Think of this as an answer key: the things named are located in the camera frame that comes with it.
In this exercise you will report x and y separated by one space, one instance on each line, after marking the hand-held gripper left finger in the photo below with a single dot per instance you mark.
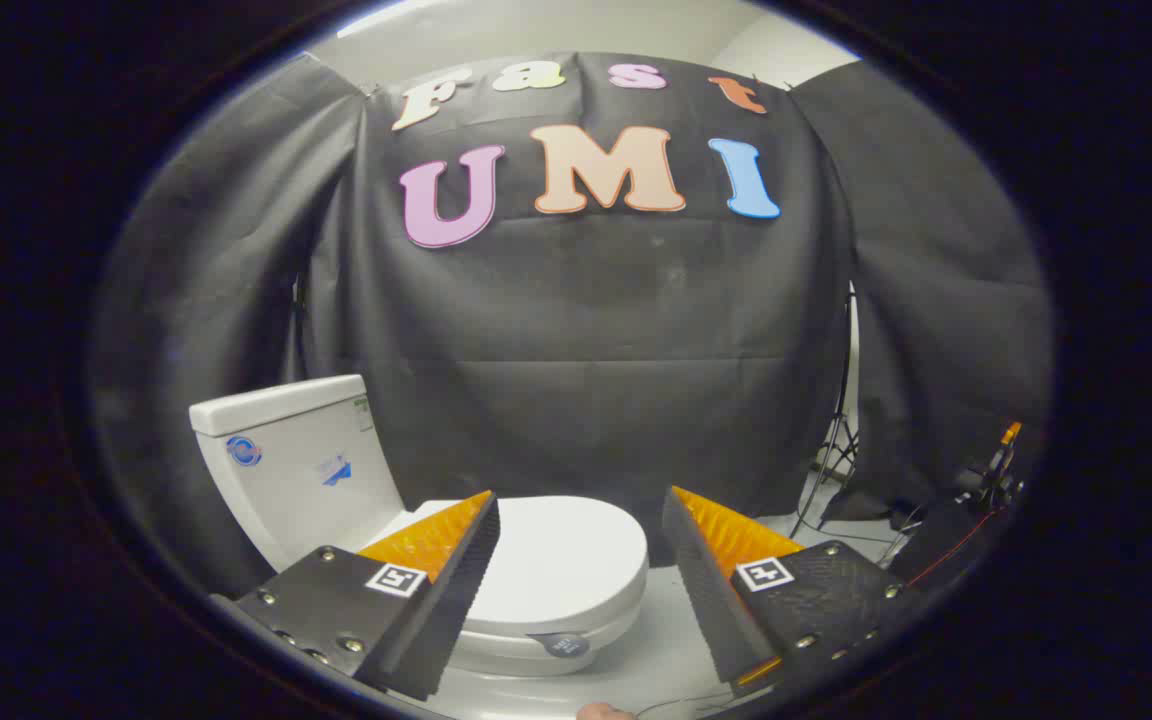
451 600

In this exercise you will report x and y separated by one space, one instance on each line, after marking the grey round lid knob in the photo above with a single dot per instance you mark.
560 645

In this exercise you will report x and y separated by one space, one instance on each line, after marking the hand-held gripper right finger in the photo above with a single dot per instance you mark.
706 600

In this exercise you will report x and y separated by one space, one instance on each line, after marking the black light stand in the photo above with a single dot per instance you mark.
839 425

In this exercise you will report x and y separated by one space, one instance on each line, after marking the black device with orange tip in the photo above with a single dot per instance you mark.
991 480

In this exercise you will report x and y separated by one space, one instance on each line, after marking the black backdrop cloth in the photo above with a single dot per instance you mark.
586 330

